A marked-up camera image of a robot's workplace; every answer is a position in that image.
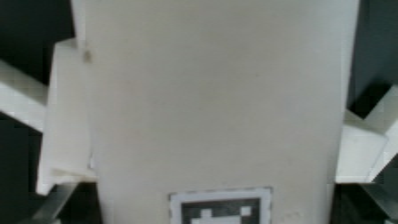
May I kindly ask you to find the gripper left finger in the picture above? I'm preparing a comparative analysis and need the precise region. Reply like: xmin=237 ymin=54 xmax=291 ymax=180
xmin=19 ymin=183 xmax=101 ymax=224

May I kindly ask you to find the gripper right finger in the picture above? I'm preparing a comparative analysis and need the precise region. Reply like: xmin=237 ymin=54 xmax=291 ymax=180
xmin=328 ymin=183 xmax=398 ymax=224

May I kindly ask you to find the white cabinet box body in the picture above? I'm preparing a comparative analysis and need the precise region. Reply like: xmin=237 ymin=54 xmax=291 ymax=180
xmin=0 ymin=39 xmax=398 ymax=195

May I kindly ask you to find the white cabinet block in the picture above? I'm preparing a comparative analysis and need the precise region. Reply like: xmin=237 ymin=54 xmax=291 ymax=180
xmin=72 ymin=0 xmax=358 ymax=224

